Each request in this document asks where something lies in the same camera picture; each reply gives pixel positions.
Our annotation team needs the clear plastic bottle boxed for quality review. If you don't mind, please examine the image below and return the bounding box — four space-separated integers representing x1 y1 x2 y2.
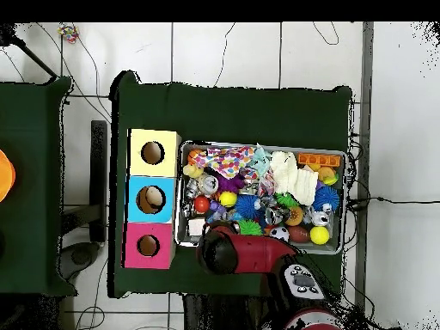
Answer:
205 205 229 224

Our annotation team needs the wooden box with three holes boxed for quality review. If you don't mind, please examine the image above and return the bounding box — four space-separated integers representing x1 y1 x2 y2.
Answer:
123 128 183 271

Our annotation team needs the polka dot cloth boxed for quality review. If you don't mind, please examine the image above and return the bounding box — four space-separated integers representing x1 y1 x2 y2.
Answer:
190 145 257 181

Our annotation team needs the small red ball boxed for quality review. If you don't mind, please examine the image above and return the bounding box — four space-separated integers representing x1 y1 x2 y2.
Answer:
192 195 211 214

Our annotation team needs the blue spiky ball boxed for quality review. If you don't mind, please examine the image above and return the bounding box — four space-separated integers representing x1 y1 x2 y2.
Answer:
235 195 262 220
312 185 341 213

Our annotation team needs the green spiky ball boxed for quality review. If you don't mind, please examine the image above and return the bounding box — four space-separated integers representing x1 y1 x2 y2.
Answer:
236 218 264 236

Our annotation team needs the white knitted cloth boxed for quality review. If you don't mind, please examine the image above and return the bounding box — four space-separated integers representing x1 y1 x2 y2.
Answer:
270 150 320 206

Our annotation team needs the small soccer ball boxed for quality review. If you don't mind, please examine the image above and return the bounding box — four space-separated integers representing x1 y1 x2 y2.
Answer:
270 225 291 242

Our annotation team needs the orange toy building block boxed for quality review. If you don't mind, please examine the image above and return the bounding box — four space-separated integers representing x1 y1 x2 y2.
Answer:
296 152 342 168

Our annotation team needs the smooth yellow ball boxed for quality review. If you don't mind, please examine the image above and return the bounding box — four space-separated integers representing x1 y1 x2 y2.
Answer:
309 225 331 246

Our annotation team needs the green cloth side table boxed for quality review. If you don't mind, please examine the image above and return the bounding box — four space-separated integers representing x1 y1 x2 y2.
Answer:
0 75 76 296

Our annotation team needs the small colourful floor toy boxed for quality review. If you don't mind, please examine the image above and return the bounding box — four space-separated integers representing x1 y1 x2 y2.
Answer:
58 23 80 44

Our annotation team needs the orange round object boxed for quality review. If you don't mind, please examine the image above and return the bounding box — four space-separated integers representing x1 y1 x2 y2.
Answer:
0 150 16 203

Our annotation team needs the clear wire mesh bin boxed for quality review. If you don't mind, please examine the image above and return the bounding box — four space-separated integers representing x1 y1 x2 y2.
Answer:
174 140 347 255

